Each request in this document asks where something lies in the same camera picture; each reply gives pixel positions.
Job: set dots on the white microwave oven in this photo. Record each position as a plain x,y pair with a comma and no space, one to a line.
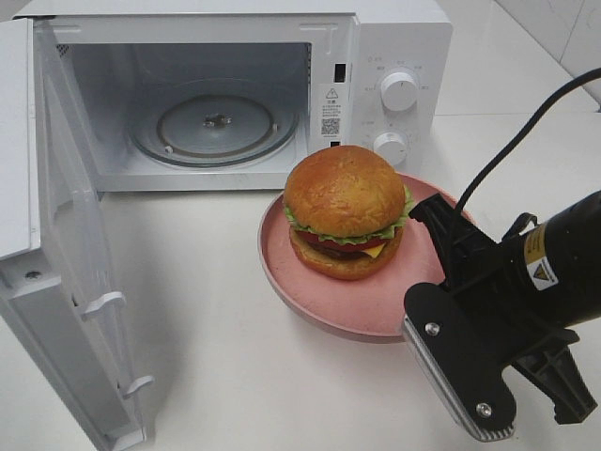
337,52

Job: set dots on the upper white microwave knob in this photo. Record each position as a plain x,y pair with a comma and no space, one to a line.
398,90

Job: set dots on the lower white microwave knob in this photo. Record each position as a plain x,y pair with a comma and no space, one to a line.
391,146

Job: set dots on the white microwave knob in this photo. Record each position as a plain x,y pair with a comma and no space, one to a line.
398,90
391,146

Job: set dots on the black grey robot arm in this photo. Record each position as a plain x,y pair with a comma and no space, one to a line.
509,303

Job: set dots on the toy burger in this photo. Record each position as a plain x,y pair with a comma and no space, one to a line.
346,208

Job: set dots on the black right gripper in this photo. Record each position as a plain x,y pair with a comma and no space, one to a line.
521,295

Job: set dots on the pink round plate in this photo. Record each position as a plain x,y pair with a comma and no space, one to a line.
368,310

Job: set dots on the glass microwave turntable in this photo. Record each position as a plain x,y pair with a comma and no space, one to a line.
215,122

